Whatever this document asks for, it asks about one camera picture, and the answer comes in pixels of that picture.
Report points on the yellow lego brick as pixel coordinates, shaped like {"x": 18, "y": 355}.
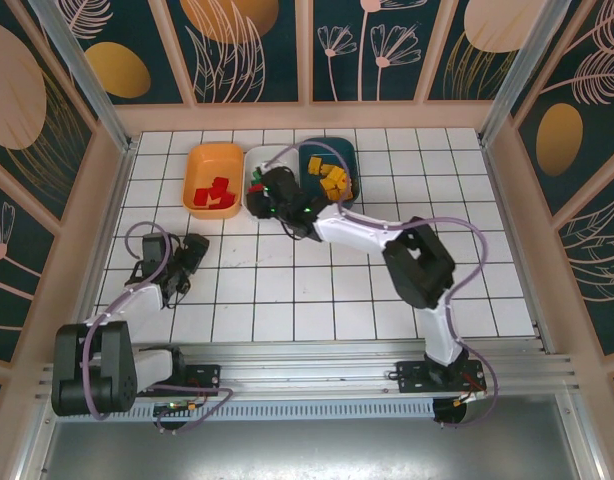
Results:
{"x": 314, "y": 165}
{"x": 329, "y": 171}
{"x": 329, "y": 191}

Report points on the yellow lego with red centre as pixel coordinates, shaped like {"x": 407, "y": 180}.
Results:
{"x": 340, "y": 183}

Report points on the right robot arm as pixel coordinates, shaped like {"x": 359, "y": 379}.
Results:
{"x": 352, "y": 232}

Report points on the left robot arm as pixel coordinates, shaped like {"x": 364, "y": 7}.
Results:
{"x": 132, "y": 305}

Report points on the teal plastic bin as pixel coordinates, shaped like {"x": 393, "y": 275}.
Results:
{"x": 311, "y": 183}

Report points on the white plastic bin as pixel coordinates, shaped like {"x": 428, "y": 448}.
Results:
{"x": 277, "y": 155}

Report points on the orange plastic bin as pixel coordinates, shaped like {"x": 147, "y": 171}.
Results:
{"x": 209, "y": 160}

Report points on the small electronics board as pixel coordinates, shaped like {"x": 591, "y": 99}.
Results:
{"x": 177, "y": 406}

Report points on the grey metal sheet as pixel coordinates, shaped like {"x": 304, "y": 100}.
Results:
{"x": 307, "y": 450}

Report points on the aluminium side rail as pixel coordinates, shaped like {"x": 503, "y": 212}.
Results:
{"x": 110, "y": 225}
{"x": 521, "y": 260}

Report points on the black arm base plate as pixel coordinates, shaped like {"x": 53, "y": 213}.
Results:
{"x": 204, "y": 377}
{"x": 409, "y": 377}

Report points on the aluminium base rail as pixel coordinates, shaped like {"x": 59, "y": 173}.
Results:
{"x": 312, "y": 370}

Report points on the aluminium corner post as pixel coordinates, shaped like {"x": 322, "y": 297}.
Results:
{"x": 523, "y": 75}
{"x": 94, "y": 85}

